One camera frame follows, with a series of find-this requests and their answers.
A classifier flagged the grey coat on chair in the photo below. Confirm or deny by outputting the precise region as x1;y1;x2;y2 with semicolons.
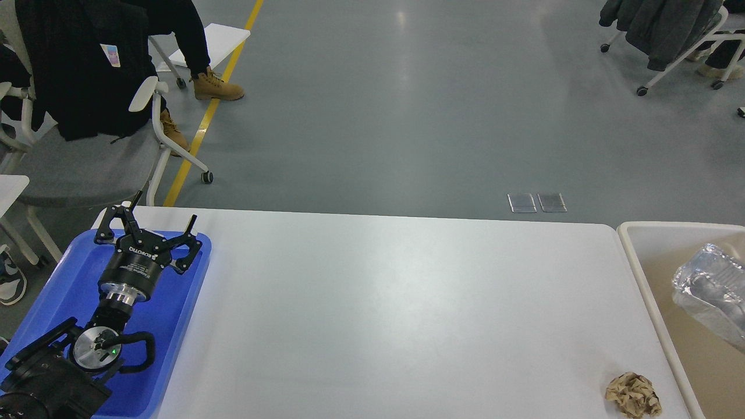
599;1;723;72

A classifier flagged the beige waste bin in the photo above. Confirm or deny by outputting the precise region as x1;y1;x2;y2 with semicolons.
617;222;744;418

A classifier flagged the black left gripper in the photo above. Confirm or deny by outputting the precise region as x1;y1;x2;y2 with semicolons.
94;191;203;302

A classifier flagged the sneaker at left edge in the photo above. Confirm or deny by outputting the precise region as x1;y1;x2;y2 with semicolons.
1;244;27;307

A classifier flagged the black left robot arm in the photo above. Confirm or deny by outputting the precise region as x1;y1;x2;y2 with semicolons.
2;203;210;418

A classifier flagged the blue plastic tray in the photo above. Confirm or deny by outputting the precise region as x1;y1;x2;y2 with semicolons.
0;228;212;419

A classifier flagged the tan work boot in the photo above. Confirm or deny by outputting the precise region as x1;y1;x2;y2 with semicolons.
191;66;245;101
159;108;190;153

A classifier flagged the left floor outlet plate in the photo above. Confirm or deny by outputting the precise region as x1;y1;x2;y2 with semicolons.
506;193;537;213

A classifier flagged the aluminium foil tray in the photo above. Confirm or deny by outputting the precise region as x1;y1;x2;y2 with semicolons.
672;243;744;353

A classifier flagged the floor outlet plate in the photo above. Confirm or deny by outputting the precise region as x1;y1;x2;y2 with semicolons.
506;193;537;213
537;193;567;213

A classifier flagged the black jacket on chair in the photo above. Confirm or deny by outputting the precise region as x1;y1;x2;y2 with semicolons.
15;1;155;141

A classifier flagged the crumpled brown paper ball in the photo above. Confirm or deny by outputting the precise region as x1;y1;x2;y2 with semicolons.
605;372;662;418

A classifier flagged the grey office chair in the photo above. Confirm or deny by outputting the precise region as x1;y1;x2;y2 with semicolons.
2;1;214;262

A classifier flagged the white table at left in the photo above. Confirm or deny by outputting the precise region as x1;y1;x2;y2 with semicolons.
0;175;30;218

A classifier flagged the person in black trousers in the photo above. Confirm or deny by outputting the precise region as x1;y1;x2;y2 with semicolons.
125;1;211;74

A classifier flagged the right floor outlet plate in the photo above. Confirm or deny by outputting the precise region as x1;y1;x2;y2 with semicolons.
537;193;567;213

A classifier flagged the white chair with coats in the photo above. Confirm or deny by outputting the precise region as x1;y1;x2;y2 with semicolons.
599;1;743;97

